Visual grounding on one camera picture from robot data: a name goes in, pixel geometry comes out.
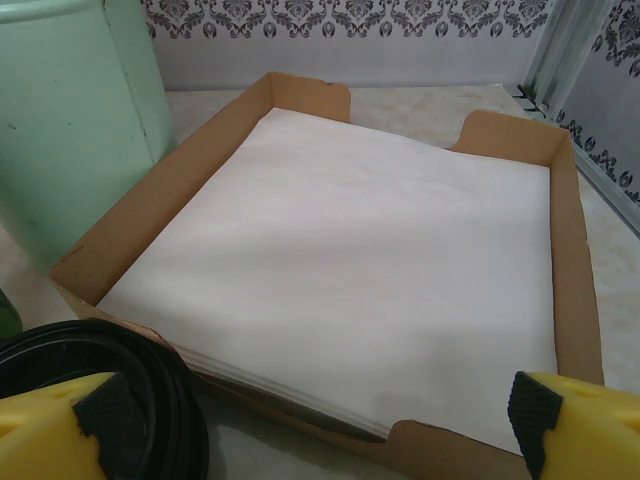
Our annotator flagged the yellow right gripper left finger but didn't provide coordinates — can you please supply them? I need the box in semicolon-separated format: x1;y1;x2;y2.
0;370;151;480

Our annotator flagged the brown cardboard tray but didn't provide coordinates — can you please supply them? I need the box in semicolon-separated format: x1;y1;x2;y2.
48;72;601;480

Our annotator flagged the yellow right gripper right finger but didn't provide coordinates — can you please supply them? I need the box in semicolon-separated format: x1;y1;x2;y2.
507;370;640;480

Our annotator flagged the mint green canister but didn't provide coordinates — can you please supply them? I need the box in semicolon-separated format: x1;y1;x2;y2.
0;0;176;274

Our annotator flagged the white napkin stack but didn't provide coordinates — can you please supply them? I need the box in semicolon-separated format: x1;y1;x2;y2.
94;106;559;439

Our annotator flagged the aluminium cage frame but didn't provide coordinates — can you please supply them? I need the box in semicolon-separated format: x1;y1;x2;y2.
517;0;640;216

